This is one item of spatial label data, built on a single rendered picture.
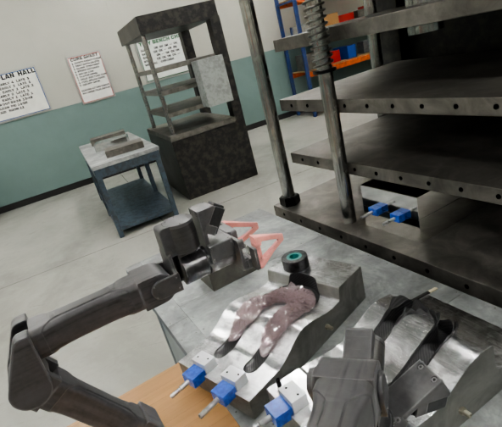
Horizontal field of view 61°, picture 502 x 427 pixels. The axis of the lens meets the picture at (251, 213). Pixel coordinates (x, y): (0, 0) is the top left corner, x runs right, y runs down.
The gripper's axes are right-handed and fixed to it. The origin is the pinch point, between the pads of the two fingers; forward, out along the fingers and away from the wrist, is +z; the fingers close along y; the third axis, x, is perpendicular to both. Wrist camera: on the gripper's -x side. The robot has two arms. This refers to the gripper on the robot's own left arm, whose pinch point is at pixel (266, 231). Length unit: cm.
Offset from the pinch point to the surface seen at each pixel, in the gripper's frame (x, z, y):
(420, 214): 29, 70, 21
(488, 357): 28.4, 24.1, -32.0
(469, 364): 26.5, 18.5, -31.8
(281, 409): 29.6, -12.4, -13.6
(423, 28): -28, 96, 36
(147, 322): 120, -5, 192
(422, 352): 27.9, 16.7, -22.8
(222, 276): 36, 7, 54
